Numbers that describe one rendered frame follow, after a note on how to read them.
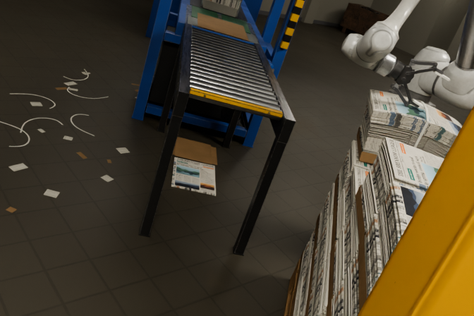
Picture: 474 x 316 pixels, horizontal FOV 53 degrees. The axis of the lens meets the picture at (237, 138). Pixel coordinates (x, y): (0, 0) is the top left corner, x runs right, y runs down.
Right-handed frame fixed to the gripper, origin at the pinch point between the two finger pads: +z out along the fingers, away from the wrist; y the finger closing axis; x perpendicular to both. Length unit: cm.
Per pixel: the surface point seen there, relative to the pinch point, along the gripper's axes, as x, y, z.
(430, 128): 13.3, 10.4, 2.5
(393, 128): 13.3, 17.1, -8.8
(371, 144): 13.3, 27.2, -12.3
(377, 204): 71, 24, -15
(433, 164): 56, 10, -4
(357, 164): 16.6, 36.1, -12.7
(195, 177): -70, 130, -71
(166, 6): -121, 56, -147
